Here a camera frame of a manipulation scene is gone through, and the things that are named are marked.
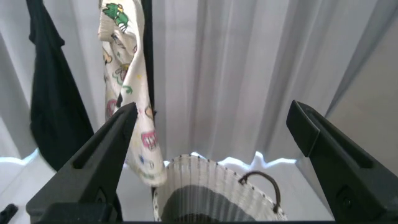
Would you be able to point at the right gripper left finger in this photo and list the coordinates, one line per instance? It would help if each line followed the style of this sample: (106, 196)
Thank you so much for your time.
(90, 174)

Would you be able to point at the black clothes rack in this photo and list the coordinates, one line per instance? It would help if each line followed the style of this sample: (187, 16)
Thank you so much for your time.
(148, 46)

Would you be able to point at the black garment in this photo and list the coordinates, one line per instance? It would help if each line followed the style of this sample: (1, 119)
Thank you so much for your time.
(56, 109)

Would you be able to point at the white laundry basket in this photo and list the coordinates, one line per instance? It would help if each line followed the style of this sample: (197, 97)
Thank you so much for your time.
(199, 186)

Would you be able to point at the cream printed garment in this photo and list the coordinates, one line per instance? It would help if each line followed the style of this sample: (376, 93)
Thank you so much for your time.
(133, 77)

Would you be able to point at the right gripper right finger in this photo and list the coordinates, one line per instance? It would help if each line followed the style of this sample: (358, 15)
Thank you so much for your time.
(348, 186)

